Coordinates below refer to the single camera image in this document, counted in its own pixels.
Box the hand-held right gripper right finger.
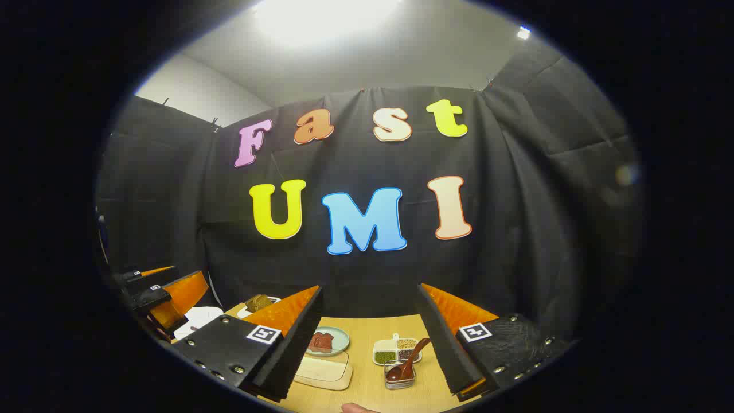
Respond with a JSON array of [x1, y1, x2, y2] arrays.
[[417, 282, 574, 402]]

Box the black backdrop cloth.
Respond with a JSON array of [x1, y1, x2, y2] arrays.
[[95, 54, 643, 345]]

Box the white rice cooker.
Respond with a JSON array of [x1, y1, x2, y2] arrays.
[[172, 306, 225, 341]]

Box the light blue plate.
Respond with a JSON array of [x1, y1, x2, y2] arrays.
[[307, 326, 350, 357]]

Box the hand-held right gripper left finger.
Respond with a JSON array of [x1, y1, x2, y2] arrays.
[[172, 285, 325, 402]]

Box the clear box of rice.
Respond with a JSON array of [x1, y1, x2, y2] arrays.
[[294, 350, 354, 392]]

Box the wooden spoon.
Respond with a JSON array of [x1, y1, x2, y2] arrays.
[[386, 337, 431, 383]]

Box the white divided bean dish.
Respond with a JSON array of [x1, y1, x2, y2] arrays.
[[373, 334, 424, 366]]

